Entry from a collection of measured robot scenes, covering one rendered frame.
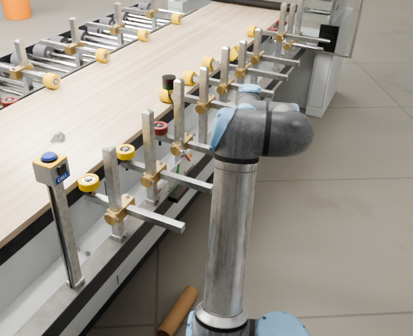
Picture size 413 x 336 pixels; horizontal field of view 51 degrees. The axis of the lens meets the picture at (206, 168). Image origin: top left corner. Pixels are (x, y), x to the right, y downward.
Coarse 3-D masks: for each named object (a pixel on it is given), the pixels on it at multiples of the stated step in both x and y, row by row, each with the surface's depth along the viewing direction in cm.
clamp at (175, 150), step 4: (188, 136) 203; (192, 136) 203; (188, 140) 200; (192, 140) 205; (176, 144) 197; (184, 144) 197; (172, 148) 196; (176, 148) 195; (180, 148) 196; (184, 148) 199; (172, 152) 197; (176, 152) 196
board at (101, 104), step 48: (144, 48) 292; (192, 48) 295; (48, 96) 227; (96, 96) 229; (144, 96) 230; (0, 144) 187; (48, 144) 188; (96, 144) 189; (0, 192) 159; (0, 240) 139
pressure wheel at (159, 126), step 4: (156, 124) 205; (160, 124) 203; (164, 124) 204; (156, 128) 201; (160, 128) 201; (164, 128) 201; (156, 132) 201; (160, 132) 201; (164, 132) 202; (160, 144) 209
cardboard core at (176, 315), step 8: (192, 288) 228; (184, 296) 224; (192, 296) 225; (176, 304) 220; (184, 304) 220; (192, 304) 225; (176, 312) 216; (184, 312) 218; (168, 320) 212; (176, 320) 213; (160, 328) 209; (168, 328) 208; (176, 328) 211
